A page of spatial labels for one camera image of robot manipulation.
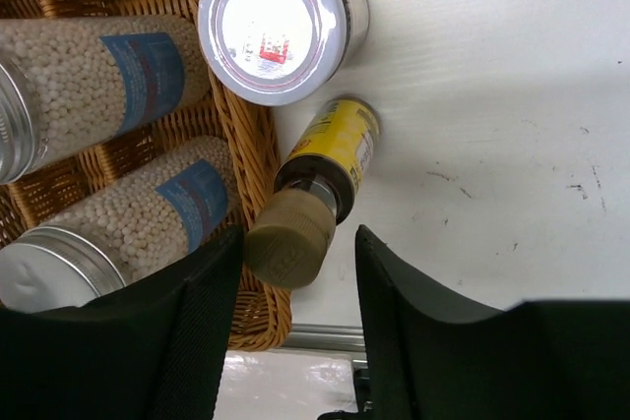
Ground wicker divided tray basket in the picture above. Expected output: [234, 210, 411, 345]
[0, 0, 294, 352]

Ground right small yellow bottle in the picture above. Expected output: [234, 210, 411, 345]
[245, 95, 381, 290]

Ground aluminium front rail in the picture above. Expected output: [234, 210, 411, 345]
[282, 324, 365, 353]

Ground right white-lid brown jar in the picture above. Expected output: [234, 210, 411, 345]
[197, 0, 370, 107]

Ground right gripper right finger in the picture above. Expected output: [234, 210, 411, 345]
[354, 226, 629, 419]

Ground silver-lid bead jar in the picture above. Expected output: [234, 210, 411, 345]
[1, 16, 210, 184]
[1, 136, 238, 313]

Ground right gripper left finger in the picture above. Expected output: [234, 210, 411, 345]
[1, 225, 244, 419]

